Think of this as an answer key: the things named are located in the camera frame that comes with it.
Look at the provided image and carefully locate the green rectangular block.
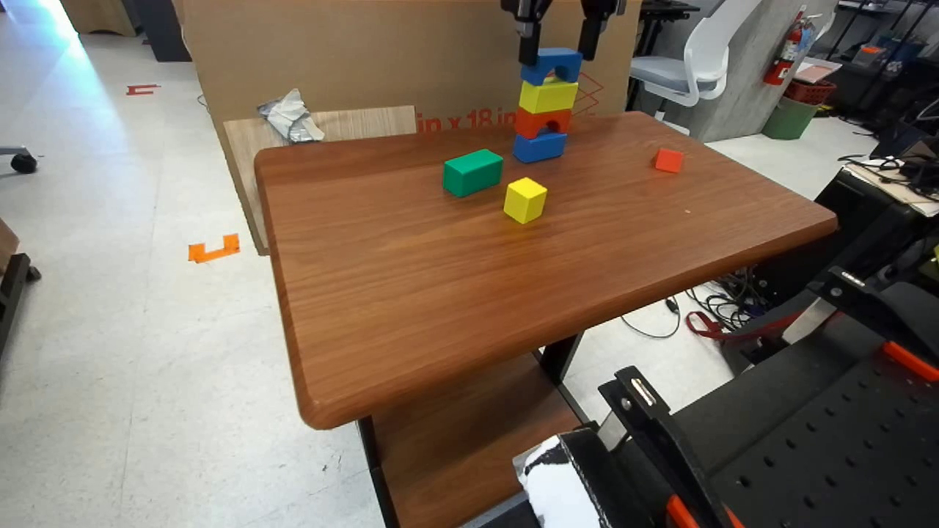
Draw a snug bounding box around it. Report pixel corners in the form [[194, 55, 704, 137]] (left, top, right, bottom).
[[441, 146, 508, 201]]

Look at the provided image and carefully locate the white floor cable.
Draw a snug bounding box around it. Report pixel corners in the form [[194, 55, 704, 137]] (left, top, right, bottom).
[[619, 291, 689, 344]]

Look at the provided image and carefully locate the black perforated robot platform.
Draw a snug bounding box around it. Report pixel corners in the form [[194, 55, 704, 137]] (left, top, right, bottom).
[[671, 278, 939, 528]]

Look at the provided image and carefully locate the red-handled tool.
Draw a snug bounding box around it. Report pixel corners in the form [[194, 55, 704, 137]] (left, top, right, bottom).
[[682, 307, 736, 345]]

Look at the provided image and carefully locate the blue arch block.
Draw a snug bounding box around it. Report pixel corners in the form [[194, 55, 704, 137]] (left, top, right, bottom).
[[519, 43, 586, 88]]

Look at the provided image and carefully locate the crumpled plastic bag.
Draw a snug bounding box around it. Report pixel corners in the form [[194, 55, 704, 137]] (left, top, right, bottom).
[[255, 88, 327, 146]]

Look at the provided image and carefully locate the yellow rectangular block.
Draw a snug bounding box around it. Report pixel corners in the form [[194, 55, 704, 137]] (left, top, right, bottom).
[[516, 77, 583, 116]]

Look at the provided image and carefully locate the cluttered side desk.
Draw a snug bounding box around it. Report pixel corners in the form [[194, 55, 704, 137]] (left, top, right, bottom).
[[837, 144, 939, 222]]

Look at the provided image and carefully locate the blue rectangular block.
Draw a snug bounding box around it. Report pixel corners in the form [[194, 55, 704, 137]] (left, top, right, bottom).
[[510, 128, 573, 168]]

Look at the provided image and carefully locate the white office chair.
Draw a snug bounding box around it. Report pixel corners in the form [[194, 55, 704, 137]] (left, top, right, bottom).
[[627, 0, 768, 112]]

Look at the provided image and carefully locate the black clamp orange handle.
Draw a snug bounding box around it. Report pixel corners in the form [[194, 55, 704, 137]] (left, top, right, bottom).
[[597, 363, 749, 528], [808, 263, 939, 388]]

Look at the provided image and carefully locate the orange triangular block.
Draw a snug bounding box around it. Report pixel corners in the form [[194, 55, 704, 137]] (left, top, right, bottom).
[[648, 146, 686, 178]]

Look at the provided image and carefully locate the red fire extinguisher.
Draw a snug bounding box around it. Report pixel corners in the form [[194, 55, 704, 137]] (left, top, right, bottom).
[[764, 5, 815, 90]]

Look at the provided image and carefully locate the large cardboard box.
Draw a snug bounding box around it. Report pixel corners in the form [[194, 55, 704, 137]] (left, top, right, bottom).
[[180, 0, 646, 140]]

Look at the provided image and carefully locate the wooden lower table shelf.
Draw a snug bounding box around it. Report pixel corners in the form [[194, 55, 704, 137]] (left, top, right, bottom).
[[366, 351, 586, 528]]

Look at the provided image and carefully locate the yellow cube block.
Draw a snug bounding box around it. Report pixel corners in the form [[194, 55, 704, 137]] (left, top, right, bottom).
[[501, 172, 552, 228]]

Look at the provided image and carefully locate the orange arch block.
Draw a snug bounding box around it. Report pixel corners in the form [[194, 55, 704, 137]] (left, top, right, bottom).
[[510, 102, 576, 144]]

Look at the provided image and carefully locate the green bin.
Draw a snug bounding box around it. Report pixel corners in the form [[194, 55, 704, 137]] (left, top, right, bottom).
[[759, 93, 820, 144]]

